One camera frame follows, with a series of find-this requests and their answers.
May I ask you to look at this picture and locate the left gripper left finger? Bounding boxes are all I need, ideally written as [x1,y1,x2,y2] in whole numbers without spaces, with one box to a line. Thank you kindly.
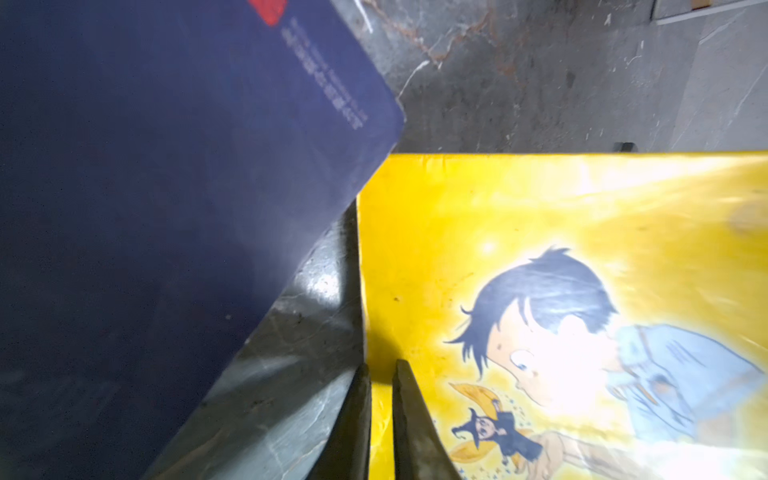
[306,364,372,480]

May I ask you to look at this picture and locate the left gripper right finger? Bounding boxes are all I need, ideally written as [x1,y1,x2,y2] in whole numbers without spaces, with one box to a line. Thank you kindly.
[392,359,461,480]

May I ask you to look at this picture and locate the yellow cartoon book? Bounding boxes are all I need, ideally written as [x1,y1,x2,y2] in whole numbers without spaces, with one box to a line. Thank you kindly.
[357,151,767,479]

